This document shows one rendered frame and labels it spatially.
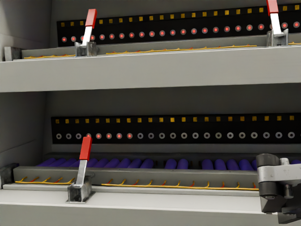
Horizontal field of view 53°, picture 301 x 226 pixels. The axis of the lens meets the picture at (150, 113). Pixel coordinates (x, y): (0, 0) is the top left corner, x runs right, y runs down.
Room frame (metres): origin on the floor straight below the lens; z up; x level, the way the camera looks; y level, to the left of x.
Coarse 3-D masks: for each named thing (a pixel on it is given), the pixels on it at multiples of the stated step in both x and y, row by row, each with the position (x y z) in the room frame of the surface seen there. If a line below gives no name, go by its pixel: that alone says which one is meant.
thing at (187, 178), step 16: (16, 176) 0.50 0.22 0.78; (32, 176) 0.50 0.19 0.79; (48, 176) 0.49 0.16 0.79; (64, 176) 0.49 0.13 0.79; (96, 176) 0.48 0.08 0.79; (112, 176) 0.47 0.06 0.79; (128, 176) 0.47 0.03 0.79; (144, 176) 0.46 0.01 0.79; (160, 176) 0.46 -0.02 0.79; (176, 176) 0.45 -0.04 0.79; (192, 176) 0.45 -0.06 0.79; (208, 176) 0.44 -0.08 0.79; (224, 176) 0.44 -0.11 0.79; (240, 176) 0.43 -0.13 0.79; (256, 176) 0.43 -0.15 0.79
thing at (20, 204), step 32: (0, 160) 0.50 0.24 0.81; (32, 160) 0.59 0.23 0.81; (0, 192) 0.47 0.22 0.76; (32, 192) 0.46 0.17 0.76; (64, 192) 0.46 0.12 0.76; (96, 192) 0.45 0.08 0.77; (0, 224) 0.43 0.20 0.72; (32, 224) 0.43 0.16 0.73; (64, 224) 0.42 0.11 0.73; (96, 224) 0.41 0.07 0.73; (128, 224) 0.40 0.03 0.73; (160, 224) 0.39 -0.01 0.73; (192, 224) 0.39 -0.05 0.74; (224, 224) 0.38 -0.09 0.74; (256, 224) 0.37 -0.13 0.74; (288, 224) 0.37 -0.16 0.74
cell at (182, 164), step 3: (183, 159) 0.53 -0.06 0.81; (180, 162) 0.52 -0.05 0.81; (183, 162) 0.51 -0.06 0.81; (186, 162) 0.52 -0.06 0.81; (177, 165) 0.51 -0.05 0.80; (180, 165) 0.50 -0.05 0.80; (183, 165) 0.50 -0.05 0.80; (186, 165) 0.51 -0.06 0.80; (177, 168) 0.49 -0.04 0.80; (180, 168) 0.48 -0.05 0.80; (183, 168) 0.48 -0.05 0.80; (186, 168) 0.49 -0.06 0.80
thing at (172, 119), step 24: (72, 120) 0.59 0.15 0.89; (96, 120) 0.58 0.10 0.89; (120, 120) 0.57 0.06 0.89; (144, 120) 0.56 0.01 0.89; (168, 120) 0.55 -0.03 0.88; (192, 120) 0.55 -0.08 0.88; (216, 120) 0.54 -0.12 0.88; (240, 120) 0.53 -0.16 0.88; (264, 120) 0.52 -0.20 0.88; (288, 120) 0.52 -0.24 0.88
